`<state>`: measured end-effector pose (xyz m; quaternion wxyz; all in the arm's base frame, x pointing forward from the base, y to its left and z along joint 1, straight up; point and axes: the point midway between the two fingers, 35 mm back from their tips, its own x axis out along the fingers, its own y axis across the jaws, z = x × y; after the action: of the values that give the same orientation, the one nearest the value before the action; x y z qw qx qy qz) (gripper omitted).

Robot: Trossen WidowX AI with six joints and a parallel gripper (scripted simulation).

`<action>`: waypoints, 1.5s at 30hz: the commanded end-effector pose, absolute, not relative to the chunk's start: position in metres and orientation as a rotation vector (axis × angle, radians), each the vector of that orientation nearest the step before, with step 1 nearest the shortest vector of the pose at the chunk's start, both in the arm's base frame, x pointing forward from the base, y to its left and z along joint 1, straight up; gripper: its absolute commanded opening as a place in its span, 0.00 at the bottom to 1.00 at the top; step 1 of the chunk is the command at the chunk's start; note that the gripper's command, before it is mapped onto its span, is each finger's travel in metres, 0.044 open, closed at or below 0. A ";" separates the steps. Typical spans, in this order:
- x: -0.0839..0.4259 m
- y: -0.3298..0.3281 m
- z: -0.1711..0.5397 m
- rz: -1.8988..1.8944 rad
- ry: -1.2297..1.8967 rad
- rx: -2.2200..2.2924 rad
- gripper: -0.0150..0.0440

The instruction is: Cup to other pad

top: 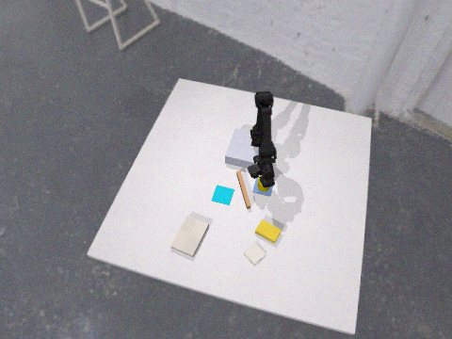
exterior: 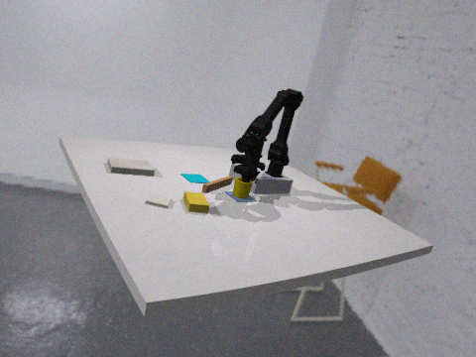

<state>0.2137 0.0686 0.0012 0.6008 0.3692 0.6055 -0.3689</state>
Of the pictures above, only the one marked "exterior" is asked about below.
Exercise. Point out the yellow cup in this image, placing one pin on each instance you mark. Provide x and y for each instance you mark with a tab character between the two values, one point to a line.
242	189

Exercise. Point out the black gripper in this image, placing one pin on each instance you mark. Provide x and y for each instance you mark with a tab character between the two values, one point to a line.
249	171

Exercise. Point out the yellow rectangular block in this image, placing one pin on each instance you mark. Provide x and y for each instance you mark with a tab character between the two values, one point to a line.
195	202

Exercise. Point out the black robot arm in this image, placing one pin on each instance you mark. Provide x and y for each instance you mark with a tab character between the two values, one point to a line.
278	155

